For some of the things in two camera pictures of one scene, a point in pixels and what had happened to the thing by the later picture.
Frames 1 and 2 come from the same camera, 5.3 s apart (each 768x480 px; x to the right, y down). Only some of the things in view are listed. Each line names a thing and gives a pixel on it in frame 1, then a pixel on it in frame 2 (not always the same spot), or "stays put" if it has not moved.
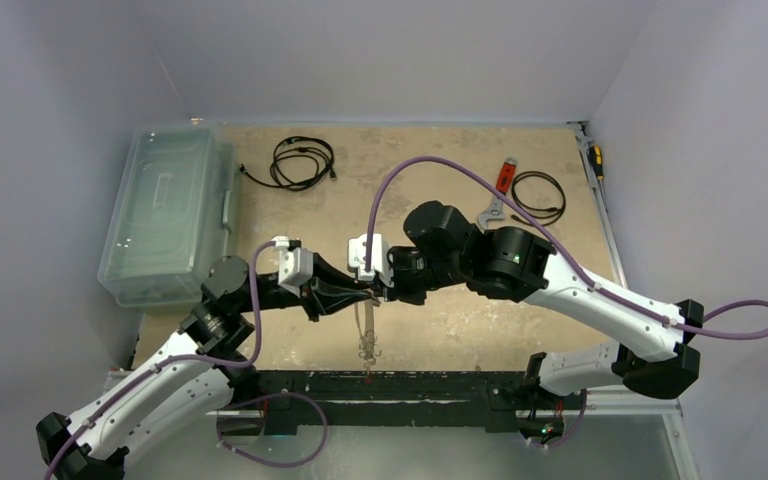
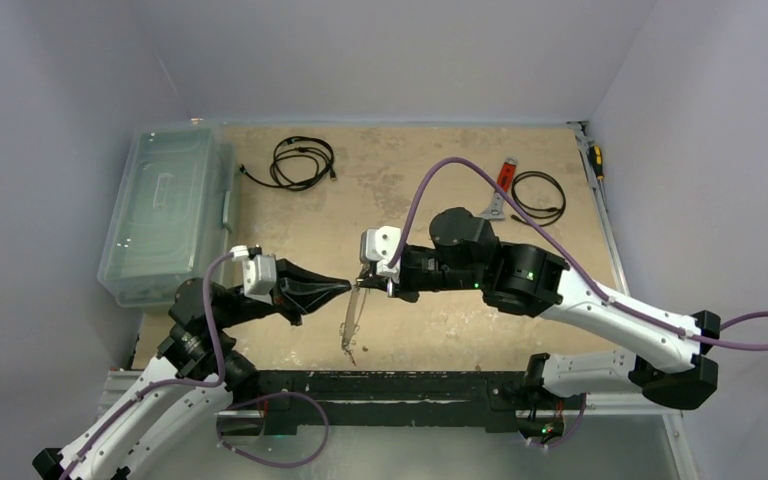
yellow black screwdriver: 596,155 stays put
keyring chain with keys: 369,347 to 354,314
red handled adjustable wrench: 505,178 stays put
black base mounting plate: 493,398 stays put
